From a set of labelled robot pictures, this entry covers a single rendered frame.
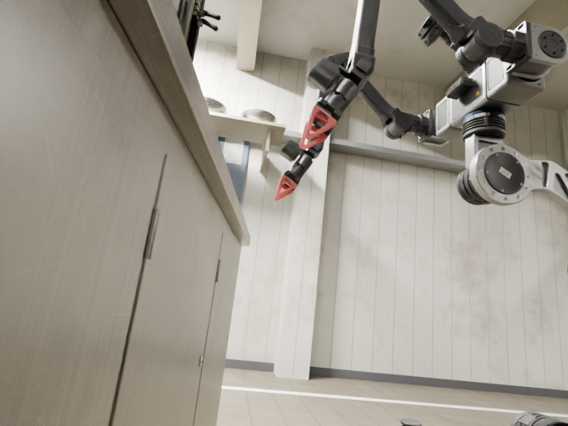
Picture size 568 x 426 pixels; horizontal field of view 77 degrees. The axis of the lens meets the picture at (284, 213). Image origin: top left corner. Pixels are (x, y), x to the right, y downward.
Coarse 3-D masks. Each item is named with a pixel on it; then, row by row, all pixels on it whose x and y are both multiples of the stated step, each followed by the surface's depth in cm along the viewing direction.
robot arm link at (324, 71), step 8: (320, 64) 89; (328, 64) 91; (360, 64) 89; (368, 64) 89; (312, 72) 89; (320, 72) 89; (328, 72) 89; (336, 72) 91; (344, 72) 91; (352, 72) 89; (360, 72) 89; (312, 80) 91; (320, 80) 90; (328, 80) 89; (352, 80) 91; (360, 80) 90; (320, 88) 91
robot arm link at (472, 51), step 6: (468, 42) 100; (474, 42) 98; (462, 48) 103; (468, 48) 101; (474, 48) 99; (480, 48) 98; (468, 54) 102; (474, 54) 100; (480, 54) 100; (486, 54) 99; (492, 54) 98; (474, 60) 102; (480, 60) 102
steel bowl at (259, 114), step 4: (244, 112) 345; (248, 112) 341; (252, 112) 340; (256, 112) 339; (260, 112) 339; (264, 112) 340; (268, 112) 342; (244, 116) 345; (248, 116) 342; (252, 116) 340; (256, 116) 340; (260, 116) 340; (264, 116) 340; (268, 116) 342; (272, 116) 346; (264, 120) 342; (268, 120) 344; (272, 120) 347
